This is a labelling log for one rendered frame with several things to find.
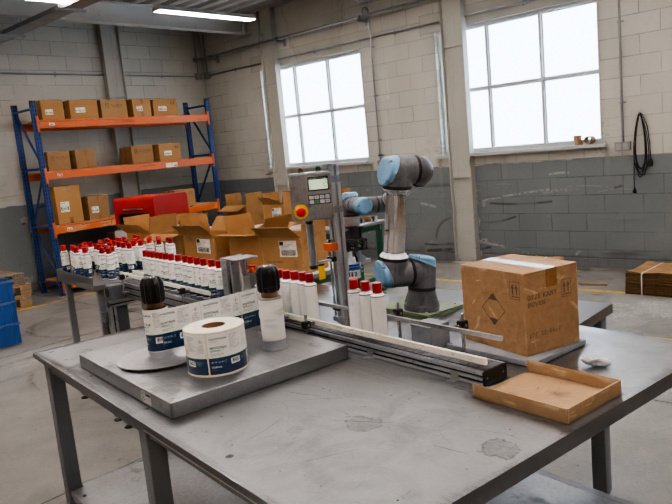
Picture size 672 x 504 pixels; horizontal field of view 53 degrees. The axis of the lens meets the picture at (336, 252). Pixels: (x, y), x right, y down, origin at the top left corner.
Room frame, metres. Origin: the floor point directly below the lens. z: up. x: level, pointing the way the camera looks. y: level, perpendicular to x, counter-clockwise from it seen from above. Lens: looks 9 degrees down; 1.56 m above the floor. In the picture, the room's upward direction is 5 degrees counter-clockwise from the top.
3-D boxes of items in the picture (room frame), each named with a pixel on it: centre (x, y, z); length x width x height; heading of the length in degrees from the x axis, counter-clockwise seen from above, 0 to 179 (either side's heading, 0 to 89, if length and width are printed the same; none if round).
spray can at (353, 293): (2.40, -0.05, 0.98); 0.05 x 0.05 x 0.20
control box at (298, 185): (2.70, 0.08, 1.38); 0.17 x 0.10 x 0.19; 93
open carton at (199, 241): (5.02, 0.92, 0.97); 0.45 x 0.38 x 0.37; 140
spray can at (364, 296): (2.35, -0.09, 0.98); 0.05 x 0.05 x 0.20
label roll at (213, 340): (2.16, 0.42, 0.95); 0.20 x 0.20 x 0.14
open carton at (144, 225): (5.64, 1.54, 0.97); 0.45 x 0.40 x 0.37; 139
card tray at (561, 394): (1.78, -0.54, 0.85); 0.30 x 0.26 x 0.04; 38
